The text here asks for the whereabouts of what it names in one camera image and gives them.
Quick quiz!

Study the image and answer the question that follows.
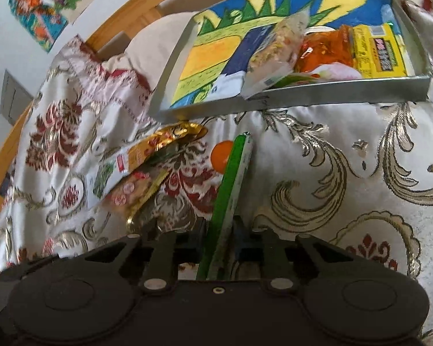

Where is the grey wall panel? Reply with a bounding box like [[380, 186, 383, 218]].
[[0, 69, 34, 127]]

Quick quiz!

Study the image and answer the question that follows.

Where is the floral satin blanket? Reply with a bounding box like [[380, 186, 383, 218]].
[[0, 0, 433, 346]]

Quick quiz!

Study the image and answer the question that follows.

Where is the orange tangerine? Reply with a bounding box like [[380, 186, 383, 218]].
[[210, 140, 236, 174]]

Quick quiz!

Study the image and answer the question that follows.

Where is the dinosaur drawing paper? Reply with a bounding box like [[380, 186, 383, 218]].
[[169, 0, 397, 109]]

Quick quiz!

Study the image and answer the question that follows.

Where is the blue and white snack box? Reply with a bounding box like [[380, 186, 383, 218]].
[[213, 27, 277, 99]]

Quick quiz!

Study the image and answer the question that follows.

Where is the teal and orange wall poster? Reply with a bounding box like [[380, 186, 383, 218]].
[[7, 0, 95, 53]]

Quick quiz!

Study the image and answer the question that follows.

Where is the grey metal tray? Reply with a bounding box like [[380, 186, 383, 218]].
[[150, 0, 431, 124]]

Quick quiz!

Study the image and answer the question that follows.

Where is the orange translucent snack packet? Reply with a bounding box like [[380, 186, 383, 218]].
[[293, 25, 362, 77]]

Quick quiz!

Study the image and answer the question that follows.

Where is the red patterned gold-edged packet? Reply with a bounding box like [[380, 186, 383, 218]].
[[104, 169, 171, 232]]

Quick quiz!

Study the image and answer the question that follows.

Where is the white and green leaf packet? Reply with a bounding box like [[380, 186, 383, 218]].
[[84, 152, 131, 208]]

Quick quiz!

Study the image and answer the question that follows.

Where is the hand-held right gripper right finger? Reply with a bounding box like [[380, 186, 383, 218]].
[[231, 216, 351, 294]]

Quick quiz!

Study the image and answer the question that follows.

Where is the gold foil snack packet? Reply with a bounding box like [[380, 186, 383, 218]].
[[127, 121, 207, 174]]

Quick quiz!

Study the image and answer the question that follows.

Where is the yellow snack packet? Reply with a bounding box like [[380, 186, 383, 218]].
[[349, 22, 414, 79]]

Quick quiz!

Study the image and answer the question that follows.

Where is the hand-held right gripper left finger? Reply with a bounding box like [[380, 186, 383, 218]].
[[82, 217, 208, 294]]

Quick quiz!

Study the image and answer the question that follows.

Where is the clear mixed nut snack bag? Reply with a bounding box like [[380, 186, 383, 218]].
[[241, 10, 310, 100]]

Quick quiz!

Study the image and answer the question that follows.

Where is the long green snack packet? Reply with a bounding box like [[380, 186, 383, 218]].
[[196, 133, 255, 282]]

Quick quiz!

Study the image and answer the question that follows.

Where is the cream pillow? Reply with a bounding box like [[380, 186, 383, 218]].
[[100, 10, 200, 92]]

